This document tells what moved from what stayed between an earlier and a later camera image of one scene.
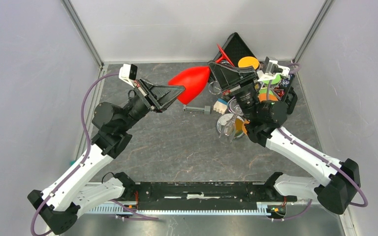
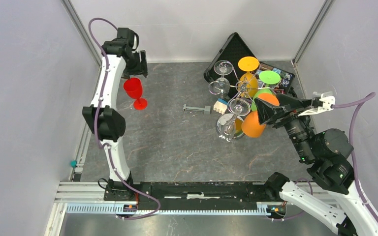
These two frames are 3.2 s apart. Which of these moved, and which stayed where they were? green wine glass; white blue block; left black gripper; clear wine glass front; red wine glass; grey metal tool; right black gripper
Moved: right black gripper; red wine glass; left black gripper
Stayed: grey metal tool; clear wine glass front; green wine glass; white blue block
